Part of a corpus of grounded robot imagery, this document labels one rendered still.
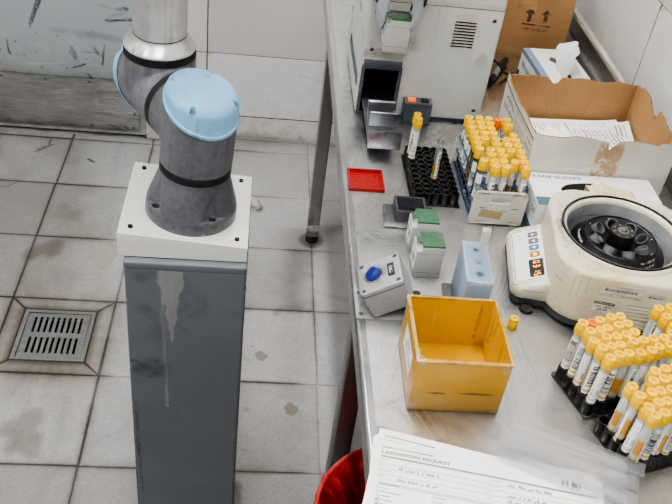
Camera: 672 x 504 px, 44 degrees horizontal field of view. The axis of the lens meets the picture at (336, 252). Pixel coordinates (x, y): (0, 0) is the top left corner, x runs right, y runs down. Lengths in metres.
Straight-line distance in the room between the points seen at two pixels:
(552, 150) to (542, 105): 0.25
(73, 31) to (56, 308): 1.07
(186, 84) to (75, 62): 1.97
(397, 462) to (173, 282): 0.51
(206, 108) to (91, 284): 1.48
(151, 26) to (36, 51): 1.94
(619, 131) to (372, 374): 0.86
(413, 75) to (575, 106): 0.35
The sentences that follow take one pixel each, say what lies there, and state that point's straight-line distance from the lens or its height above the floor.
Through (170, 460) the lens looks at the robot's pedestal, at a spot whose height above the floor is 0.36.
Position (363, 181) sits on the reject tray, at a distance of 1.61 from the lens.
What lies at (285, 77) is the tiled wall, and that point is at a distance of 3.26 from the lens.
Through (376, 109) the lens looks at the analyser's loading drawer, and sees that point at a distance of 1.75.
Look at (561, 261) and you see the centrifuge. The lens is 1.35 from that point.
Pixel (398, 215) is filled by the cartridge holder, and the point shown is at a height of 0.90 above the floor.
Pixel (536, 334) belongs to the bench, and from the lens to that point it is 1.36.
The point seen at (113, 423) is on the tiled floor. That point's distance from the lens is 2.30.
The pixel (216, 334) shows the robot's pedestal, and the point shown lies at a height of 0.72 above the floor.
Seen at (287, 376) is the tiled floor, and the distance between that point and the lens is 2.40.
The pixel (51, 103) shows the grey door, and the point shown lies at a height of 0.12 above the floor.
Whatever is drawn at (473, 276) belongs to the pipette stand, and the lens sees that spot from 1.27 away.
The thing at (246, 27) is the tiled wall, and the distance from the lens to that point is 3.18.
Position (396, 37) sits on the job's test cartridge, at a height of 1.11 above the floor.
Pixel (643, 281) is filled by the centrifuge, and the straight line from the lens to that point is 1.36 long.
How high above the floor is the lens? 1.76
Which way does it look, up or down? 38 degrees down
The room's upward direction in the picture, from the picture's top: 8 degrees clockwise
